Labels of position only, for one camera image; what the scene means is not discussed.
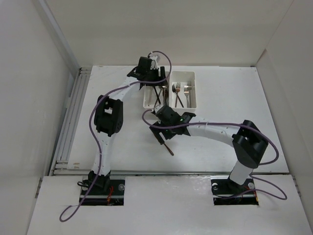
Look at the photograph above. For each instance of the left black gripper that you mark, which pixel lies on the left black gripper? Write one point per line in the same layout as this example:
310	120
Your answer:
155	71

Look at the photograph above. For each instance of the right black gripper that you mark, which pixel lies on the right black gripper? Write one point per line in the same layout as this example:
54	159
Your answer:
156	131

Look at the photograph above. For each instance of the black spoon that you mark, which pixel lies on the black spoon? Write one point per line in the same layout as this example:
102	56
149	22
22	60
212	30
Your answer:
158	92

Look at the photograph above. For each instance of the brown spoon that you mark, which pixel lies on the brown spoon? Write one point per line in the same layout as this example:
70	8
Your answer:
166	97

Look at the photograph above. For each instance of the black fork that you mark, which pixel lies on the black fork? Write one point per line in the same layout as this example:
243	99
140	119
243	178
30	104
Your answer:
177	96

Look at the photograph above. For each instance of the silver fork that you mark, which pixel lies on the silver fork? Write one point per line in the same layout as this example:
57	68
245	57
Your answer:
187	94
189	84

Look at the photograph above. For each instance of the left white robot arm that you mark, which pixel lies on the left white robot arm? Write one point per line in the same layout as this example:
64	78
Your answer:
108	115

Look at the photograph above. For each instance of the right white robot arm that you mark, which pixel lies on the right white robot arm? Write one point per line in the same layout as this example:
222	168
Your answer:
248	142

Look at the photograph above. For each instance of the left white plastic bin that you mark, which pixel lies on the left white plastic bin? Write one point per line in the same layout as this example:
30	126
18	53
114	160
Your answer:
149	94

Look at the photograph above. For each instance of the white plastic bin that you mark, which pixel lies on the white plastic bin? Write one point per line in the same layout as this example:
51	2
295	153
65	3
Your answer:
183	77
149	94

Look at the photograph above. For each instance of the right white plastic bin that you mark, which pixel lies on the right white plastic bin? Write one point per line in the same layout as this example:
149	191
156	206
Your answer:
183	77

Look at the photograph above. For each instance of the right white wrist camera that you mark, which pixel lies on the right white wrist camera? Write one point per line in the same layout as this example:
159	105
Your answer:
157	109

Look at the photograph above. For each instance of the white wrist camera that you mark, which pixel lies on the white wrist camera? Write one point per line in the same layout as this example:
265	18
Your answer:
157	109
155	60

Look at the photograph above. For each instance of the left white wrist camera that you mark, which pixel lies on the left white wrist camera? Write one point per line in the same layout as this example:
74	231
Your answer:
155	60

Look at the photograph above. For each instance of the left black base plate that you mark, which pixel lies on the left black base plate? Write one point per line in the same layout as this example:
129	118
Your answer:
116	187

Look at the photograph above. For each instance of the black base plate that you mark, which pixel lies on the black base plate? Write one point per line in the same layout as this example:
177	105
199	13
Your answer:
226	187
116	187

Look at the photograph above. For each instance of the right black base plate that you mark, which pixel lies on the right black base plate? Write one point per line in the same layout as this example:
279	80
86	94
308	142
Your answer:
226	187

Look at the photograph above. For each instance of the aluminium rail frame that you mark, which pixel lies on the aluminium rail frame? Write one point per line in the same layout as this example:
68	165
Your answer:
60	157

